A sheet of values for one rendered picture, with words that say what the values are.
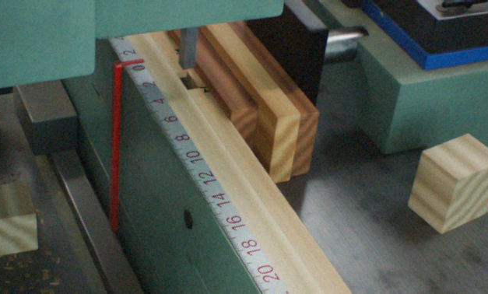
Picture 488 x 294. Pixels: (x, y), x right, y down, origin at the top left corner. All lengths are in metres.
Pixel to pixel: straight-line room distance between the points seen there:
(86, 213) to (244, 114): 0.17
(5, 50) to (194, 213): 0.14
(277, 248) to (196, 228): 0.06
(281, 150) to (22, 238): 0.21
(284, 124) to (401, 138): 0.11
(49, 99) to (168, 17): 0.23
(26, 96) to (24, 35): 0.28
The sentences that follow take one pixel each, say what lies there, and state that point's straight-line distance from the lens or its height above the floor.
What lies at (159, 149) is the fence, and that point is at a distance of 0.58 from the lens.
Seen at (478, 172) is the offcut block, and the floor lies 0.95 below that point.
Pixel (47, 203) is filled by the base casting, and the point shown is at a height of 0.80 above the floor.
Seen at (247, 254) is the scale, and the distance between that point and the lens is 0.49.
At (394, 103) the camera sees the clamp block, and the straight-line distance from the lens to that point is 0.65.
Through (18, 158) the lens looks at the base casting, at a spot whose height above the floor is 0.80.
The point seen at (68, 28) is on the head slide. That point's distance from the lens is 0.51.
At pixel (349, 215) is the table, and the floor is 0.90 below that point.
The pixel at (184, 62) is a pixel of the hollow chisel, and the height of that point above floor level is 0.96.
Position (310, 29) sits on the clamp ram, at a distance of 0.61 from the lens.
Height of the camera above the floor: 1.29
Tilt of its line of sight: 37 degrees down
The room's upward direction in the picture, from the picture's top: 7 degrees clockwise
